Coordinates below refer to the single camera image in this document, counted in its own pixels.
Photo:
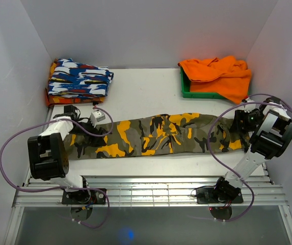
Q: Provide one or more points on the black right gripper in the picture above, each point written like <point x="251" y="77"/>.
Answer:
<point x="240" y="115"/>

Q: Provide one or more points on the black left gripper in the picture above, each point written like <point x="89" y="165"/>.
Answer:
<point x="93" y="129"/>

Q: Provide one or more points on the olive yellow camouflage trousers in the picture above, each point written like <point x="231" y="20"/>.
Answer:
<point x="158" y="135"/>

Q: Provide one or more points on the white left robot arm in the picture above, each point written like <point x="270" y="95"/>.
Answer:
<point x="48" y="157"/>

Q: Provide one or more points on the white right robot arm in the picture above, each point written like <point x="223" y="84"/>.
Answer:
<point x="271" y="129"/>

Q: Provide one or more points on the orange camouflage folded trousers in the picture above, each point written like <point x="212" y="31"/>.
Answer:
<point x="52" y="100"/>

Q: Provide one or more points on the blue white camouflage folded trousers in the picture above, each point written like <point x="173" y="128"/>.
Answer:
<point x="71" y="79"/>

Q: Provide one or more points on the orange crumpled cloth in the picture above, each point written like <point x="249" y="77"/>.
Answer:
<point x="229" y="63"/>

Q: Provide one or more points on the green plastic bin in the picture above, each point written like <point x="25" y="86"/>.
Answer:
<point x="186" y="85"/>

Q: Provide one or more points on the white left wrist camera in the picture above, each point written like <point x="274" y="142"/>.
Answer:
<point x="96" y="116"/>

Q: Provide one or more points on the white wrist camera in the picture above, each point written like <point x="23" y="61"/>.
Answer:
<point x="249" y="106"/>
<point x="96" y="116"/>

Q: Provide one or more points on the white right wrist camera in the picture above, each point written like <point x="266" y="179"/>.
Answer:
<point x="249" y="106"/>

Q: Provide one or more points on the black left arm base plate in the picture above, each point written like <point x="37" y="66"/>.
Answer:
<point x="97" y="196"/>

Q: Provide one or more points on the aluminium rail frame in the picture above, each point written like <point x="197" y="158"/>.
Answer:
<point x="168" y="182"/>

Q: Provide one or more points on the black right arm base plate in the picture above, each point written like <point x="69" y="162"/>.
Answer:
<point x="208" y="195"/>

